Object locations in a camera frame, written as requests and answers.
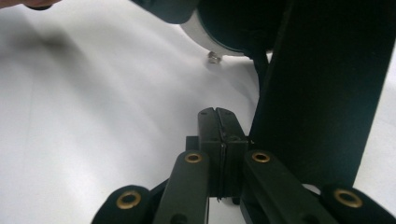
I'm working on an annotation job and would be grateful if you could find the black cloth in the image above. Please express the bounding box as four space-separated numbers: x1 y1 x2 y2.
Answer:
195 0 396 189

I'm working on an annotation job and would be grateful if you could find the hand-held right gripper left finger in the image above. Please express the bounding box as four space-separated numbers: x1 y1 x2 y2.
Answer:
197 106 226 200

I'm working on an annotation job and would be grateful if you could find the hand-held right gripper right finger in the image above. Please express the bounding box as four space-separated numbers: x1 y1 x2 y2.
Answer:
216 107 249 200

